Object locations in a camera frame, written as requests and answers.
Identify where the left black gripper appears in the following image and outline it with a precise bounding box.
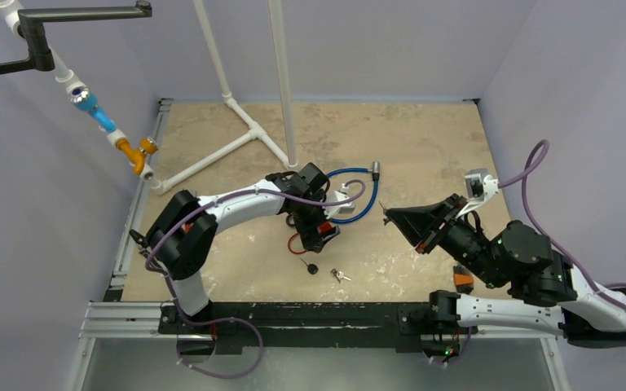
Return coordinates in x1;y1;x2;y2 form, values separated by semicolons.
293;190;339;252

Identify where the red cable lock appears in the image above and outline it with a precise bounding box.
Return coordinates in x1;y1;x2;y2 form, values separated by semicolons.
287;222;341;255

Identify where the black head key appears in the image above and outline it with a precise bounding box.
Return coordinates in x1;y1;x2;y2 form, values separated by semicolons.
301;258;319;275

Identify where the silver key bunch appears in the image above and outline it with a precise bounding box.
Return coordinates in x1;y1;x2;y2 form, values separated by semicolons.
330;269;351;283

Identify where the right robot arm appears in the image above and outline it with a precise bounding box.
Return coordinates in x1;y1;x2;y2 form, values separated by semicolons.
383;194;626;349

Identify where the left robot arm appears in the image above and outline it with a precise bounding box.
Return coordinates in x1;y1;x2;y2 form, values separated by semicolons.
130;163;354;333

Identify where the orange brush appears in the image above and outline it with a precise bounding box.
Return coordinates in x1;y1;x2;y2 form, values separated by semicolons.
453;264;474;290

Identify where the orange pipe valve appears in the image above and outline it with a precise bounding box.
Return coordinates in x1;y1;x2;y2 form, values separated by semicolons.
114;137;158;176

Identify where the blue pipe valve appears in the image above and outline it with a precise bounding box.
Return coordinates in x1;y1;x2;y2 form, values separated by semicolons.
68;86;117;133

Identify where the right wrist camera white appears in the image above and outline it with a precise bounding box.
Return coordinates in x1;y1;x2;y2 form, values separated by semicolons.
464;168;500;204

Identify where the blue cable lock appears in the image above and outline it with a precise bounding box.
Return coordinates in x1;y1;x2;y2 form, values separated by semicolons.
324;160;382;226

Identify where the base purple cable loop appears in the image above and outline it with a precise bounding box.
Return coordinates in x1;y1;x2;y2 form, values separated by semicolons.
176;314;269;380

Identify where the aluminium rail frame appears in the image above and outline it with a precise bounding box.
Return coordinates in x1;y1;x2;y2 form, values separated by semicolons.
74;103;570;390

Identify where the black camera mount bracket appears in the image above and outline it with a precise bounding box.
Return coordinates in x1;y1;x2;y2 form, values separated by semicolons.
0;1;153;76

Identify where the white PVC pipe frame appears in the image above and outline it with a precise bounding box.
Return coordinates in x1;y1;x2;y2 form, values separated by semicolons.
0;0;301;196

